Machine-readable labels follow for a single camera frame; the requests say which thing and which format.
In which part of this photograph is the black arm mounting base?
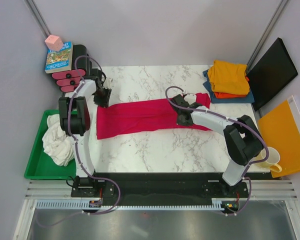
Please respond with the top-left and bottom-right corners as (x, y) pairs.
(71, 172), (249, 206)

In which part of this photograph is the colourful paperback book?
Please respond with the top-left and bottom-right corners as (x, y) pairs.
(45, 41), (73, 74)

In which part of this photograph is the white slotted cable duct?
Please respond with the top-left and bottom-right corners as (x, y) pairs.
(35, 199), (226, 211)

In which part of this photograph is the orange folder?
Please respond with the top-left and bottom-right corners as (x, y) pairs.
(258, 100), (300, 178)

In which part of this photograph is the pale yellow mug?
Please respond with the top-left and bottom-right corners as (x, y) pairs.
(255, 146), (283, 173)

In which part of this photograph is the green plastic tray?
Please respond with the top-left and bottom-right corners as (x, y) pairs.
(24, 109), (76, 180)

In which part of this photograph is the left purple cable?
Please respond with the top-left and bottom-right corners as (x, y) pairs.
(36, 55), (122, 228)

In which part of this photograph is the pink cube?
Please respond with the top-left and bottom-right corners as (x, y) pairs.
(44, 34), (64, 52)

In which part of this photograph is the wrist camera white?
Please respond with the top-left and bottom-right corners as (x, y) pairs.
(103, 78), (113, 89)
(182, 92), (197, 105)

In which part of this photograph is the black pink mini drawer unit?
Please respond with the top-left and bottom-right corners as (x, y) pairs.
(51, 44), (92, 93)

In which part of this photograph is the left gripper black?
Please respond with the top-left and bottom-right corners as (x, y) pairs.
(92, 87), (112, 110)

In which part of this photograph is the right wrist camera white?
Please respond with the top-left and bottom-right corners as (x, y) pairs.
(182, 92), (197, 105)

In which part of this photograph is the crimson red t-shirt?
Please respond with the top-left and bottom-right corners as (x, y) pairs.
(95, 92), (212, 140)

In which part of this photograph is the white crumpled cloth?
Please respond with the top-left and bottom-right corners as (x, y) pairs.
(42, 114), (74, 167)

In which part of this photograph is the mustard yellow folded t-shirt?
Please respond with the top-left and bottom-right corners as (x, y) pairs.
(207, 59), (250, 95)

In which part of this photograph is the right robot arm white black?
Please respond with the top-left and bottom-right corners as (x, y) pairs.
(168, 94), (265, 197)

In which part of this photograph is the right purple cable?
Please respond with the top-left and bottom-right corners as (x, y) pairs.
(164, 86), (270, 217)

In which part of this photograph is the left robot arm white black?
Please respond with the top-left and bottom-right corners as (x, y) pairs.
(58, 68), (112, 178)

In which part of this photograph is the purple cable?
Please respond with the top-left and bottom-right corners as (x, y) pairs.
(164, 86), (270, 217)
(36, 55), (122, 228)

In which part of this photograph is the black flat board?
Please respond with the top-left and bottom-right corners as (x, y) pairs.
(247, 37), (298, 111)

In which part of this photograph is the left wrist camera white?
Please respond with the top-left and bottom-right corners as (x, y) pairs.
(103, 78), (113, 89)

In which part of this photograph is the blue folded t-shirt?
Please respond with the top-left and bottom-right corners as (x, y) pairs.
(202, 70), (255, 104)

